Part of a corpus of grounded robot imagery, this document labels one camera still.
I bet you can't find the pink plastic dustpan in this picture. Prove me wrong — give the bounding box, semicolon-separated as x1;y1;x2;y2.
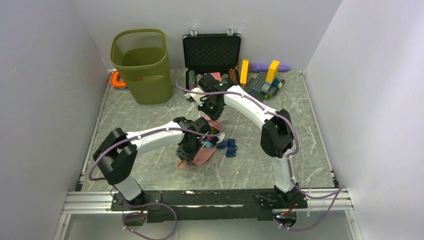
177;146;217;170

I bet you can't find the pink plastic hand brush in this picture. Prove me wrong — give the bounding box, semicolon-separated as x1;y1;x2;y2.
203;115;222;131

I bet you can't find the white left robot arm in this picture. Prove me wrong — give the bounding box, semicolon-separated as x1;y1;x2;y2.
92;117;212;210

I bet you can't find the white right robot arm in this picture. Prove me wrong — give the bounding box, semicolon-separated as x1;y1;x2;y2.
189;74;299;208

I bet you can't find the teal paper scrap right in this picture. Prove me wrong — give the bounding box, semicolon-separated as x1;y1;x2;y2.
202;140;214;149

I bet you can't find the black paper scrap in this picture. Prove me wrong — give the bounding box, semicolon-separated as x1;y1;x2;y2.
208;137;220;146

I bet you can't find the green paper scrap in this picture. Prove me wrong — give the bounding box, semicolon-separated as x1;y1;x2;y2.
210;126;220;135

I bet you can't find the pink card stack in case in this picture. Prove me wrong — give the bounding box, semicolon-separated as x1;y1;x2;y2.
210;72;222;82

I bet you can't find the white paper scrap right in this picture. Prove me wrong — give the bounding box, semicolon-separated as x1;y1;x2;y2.
216;133;226;144

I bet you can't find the dark blue scrap pair left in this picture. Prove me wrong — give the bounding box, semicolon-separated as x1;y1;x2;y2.
216;140;229;150

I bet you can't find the dark blue scrap pair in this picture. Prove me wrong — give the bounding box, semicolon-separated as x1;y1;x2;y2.
216;140;229;150
225;138;238;158

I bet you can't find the dark blue scrap pair right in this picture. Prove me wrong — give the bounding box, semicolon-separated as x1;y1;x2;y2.
225;138;238;158

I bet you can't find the yellow tall building block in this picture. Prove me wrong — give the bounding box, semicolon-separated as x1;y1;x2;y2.
239;59;249;86

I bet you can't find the black poker chip case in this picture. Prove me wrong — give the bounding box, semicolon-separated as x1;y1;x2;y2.
182;28;242;90

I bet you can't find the building block assembly on baseplate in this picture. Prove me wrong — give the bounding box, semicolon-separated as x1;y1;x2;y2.
244;60;285;102

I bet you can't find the purple cylinder toy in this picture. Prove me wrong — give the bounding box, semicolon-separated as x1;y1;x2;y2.
250;63;290;73

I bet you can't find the olive green mesh wastebasket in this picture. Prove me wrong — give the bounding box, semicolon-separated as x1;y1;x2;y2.
110;28;172;105

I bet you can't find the orange plastic handle object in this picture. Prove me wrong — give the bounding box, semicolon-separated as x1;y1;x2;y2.
110;70;127;90

